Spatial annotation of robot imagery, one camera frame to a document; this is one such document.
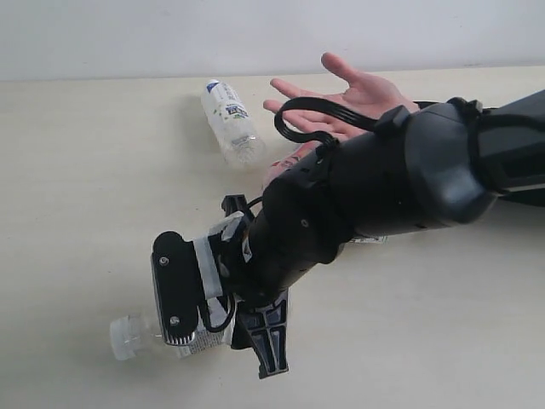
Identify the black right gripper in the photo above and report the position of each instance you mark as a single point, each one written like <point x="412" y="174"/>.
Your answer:
<point x="254" y="258"/>

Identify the clear bottle green apple label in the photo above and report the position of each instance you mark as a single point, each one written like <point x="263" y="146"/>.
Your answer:
<point x="138" y="335"/>

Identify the clear bottle lime label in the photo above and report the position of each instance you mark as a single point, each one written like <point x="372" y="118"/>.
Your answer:
<point x="362" y="239"/>

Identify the pink peach soda bottle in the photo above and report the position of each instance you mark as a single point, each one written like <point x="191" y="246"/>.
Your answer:
<point x="283" y="164"/>

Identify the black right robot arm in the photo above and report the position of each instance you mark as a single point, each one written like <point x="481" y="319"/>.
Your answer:
<point x="442" y="166"/>

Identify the clear bottle blue white label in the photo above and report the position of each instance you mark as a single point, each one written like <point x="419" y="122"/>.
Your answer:
<point x="232" y="126"/>

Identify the person's right hand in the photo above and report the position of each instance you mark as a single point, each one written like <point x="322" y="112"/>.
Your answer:
<point x="366" y="93"/>

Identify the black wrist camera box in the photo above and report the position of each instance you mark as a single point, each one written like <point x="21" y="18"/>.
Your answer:
<point x="177" y="287"/>

